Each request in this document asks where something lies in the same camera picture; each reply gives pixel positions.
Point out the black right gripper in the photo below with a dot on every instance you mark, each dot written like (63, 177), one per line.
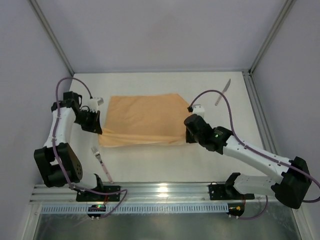
(191, 135)

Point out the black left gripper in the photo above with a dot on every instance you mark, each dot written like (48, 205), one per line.
(92, 121)

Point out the peach cloth napkin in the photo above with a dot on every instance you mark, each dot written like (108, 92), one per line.
(145, 120)

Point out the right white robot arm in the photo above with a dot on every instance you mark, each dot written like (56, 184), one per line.
(283, 178)

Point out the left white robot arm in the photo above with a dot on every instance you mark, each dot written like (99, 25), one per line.
(57, 163)

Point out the left controller board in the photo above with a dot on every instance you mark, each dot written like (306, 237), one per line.
(96, 211)

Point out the controller board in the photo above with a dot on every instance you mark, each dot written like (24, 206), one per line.
(96, 211)
(235, 211)

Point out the right controller board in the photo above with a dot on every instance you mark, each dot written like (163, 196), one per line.
(235, 211)

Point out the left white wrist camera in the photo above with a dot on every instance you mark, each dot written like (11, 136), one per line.
(94, 103)

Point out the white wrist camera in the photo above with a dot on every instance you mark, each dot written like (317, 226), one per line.
(197, 109)
(94, 103)

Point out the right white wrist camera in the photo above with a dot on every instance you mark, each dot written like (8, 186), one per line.
(197, 109)

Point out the pink-handled fork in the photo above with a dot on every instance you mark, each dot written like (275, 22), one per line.
(97, 155)

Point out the pink-handled table knife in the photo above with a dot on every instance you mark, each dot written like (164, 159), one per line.
(223, 92)

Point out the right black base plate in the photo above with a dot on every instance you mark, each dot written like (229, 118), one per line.
(219, 191)

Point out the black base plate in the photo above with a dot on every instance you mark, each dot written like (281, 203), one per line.
(108, 193)
(219, 191)

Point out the right aluminium side rail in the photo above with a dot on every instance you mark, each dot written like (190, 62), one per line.
(260, 117)

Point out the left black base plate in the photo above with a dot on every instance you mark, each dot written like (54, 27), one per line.
(108, 193)

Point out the slotted grey cable duct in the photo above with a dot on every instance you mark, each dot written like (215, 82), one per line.
(135, 208)

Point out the aluminium mounting rail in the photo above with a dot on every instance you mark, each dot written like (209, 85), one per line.
(143, 192)

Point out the left aluminium frame post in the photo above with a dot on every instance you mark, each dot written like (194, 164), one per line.
(35, 6)

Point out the aluminium frame post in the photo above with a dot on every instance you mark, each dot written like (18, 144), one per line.
(272, 33)
(35, 6)

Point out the right aluminium frame post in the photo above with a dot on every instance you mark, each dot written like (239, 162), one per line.
(272, 33)

